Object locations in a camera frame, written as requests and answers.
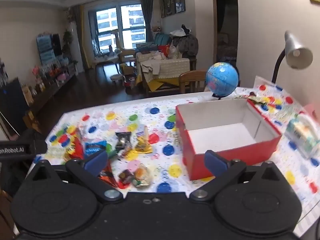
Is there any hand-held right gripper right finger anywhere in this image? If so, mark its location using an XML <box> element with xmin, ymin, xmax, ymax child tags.
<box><xmin>189</xmin><ymin>149</ymin><xmax>286</xmax><ymax>204</ymax></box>

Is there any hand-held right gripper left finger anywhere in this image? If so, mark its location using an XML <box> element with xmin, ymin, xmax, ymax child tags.
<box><xmin>25</xmin><ymin>149</ymin><xmax>124</xmax><ymax>204</ymax></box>

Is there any red cardboard box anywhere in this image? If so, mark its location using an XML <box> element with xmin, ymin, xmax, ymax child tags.
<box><xmin>176</xmin><ymin>97</ymin><xmax>283</xmax><ymax>181</ymax></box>

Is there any red orange snack packet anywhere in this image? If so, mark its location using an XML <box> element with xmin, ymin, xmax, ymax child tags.
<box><xmin>64</xmin><ymin>127</ymin><xmax>86</xmax><ymax>161</ymax></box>

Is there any yellow snack packet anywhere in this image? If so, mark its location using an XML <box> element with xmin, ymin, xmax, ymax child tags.
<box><xmin>134</xmin><ymin>124</ymin><xmax>154</xmax><ymax>154</ymax></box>

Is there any blue snack packet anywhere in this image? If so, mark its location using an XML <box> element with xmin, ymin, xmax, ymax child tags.
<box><xmin>84</xmin><ymin>141</ymin><xmax>112</xmax><ymax>156</ymax></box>

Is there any black snack packet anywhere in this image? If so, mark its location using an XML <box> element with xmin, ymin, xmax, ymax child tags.
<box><xmin>115</xmin><ymin>131</ymin><xmax>132</xmax><ymax>156</ymax></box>

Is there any clear candy packet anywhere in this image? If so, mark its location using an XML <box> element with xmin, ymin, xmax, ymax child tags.
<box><xmin>117</xmin><ymin>163</ymin><xmax>153</xmax><ymax>188</ymax></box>

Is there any balloon print tablecloth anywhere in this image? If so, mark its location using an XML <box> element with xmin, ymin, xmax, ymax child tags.
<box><xmin>32</xmin><ymin>76</ymin><xmax>320</xmax><ymax>240</ymax></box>

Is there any dark wooden media cabinet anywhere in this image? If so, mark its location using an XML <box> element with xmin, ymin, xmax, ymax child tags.
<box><xmin>22</xmin><ymin>66</ymin><xmax>78</xmax><ymax>131</ymax></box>

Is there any colourful striped snack packet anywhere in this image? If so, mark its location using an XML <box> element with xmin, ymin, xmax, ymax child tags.
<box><xmin>247</xmin><ymin>92</ymin><xmax>276</xmax><ymax>106</ymax></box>

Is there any blue globe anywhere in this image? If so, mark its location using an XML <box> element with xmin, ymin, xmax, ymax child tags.
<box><xmin>206</xmin><ymin>62</ymin><xmax>240</xmax><ymax>101</ymax></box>

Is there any wooden chair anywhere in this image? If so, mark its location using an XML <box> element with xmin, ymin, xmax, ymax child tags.
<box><xmin>179</xmin><ymin>70</ymin><xmax>208</xmax><ymax>93</ymax></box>

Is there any round white stool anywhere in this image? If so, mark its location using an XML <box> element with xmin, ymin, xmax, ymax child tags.
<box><xmin>109</xmin><ymin>73</ymin><xmax>125</xmax><ymax>83</ymax></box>

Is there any pastel tissue pack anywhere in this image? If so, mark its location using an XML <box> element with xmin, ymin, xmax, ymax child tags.
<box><xmin>284</xmin><ymin>113</ymin><xmax>320</xmax><ymax>159</ymax></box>

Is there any low coffee table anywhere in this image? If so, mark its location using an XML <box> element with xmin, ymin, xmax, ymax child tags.
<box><xmin>92</xmin><ymin>54</ymin><xmax>121</xmax><ymax>73</ymax></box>

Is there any table with cream cloth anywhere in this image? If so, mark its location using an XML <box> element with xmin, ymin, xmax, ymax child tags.
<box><xmin>136</xmin><ymin>52</ymin><xmax>198</xmax><ymax>93</ymax></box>

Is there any television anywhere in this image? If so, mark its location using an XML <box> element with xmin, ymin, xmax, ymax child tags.
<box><xmin>36</xmin><ymin>33</ymin><xmax>63</xmax><ymax>66</ymax></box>

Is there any yellow wooden armchair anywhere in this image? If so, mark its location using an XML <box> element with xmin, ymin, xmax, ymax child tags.
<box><xmin>117</xmin><ymin>47</ymin><xmax>137</xmax><ymax>66</ymax></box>

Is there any pile of clothes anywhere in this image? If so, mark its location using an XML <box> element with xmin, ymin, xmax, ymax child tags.
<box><xmin>169</xmin><ymin>24</ymin><xmax>200</xmax><ymax>56</ymax></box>

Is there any yellow curtain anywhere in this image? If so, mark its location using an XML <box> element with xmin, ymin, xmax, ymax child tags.
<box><xmin>79</xmin><ymin>4</ymin><xmax>92</xmax><ymax>71</ymax></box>

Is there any tall green plant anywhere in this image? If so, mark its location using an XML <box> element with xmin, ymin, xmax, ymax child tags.
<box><xmin>62</xmin><ymin>7</ymin><xmax>76</xmax><ymax>63</ymax></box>

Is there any teal sofa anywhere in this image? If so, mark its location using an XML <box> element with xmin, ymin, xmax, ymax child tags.
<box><xmin>153</xmin><ymin>32</ymin><xmax>176</xmax><ymax>48</ymax></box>

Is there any window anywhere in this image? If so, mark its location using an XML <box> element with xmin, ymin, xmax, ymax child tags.
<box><xmin>96</xmin><ymin>3</ymin><xmax>147</xmax><ymax>53</ymax></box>

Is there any grey desk lamp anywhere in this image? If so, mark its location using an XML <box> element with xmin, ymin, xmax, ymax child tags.
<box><xmin>271</xmin><ymin>30</ymin><xmax>314</xmax><ymax>84</ymax></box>

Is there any grey curtain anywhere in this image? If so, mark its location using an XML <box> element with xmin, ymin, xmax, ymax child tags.
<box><xmin>138</xmin><ymin>0</ymin><xmax>155</xmax><ymax>43</ymax></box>

